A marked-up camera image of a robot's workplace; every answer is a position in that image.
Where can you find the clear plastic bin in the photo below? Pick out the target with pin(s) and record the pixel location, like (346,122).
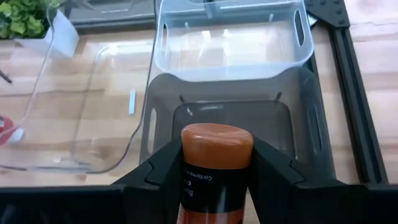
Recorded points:
(109,93)

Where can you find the frosted white plastic bin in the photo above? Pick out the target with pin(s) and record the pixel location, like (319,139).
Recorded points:
(233,71)

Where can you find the green plant in white pot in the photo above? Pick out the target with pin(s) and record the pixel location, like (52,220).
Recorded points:
(18,18)

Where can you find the black paintbrush silver ferrule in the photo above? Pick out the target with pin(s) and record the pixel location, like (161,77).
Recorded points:
(6,77)

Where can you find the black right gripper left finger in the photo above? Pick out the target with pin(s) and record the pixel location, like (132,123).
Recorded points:
(155,186)

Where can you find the black aluminium table frame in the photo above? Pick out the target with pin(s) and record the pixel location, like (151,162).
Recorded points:
(351,93)

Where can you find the red paint bottle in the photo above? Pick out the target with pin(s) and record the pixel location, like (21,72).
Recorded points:
(5,129)

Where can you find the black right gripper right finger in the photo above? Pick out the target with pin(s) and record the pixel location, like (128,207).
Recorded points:
(273,186)

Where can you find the orange-brown paint bottle black label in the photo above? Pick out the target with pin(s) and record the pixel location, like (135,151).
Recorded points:
(214,146)

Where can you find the smoky grey plastic bin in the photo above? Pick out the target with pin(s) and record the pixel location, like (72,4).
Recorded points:
(311,102)

